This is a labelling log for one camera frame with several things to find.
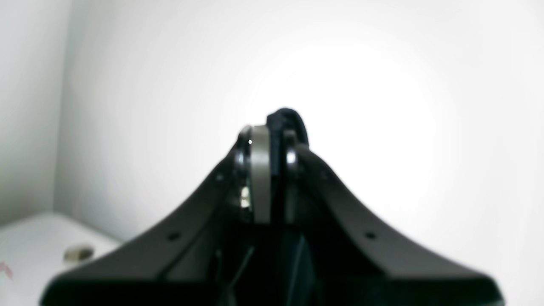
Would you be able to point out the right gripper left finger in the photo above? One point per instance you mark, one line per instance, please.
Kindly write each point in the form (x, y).
(253, 174)

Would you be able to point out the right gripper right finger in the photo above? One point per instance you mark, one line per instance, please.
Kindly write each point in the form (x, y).
(291, 173)

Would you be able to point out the black t-shirt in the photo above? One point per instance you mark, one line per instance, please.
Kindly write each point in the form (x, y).
(277, 122)

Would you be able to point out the right table grommet hole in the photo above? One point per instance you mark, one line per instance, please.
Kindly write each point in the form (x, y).
(78, 253)

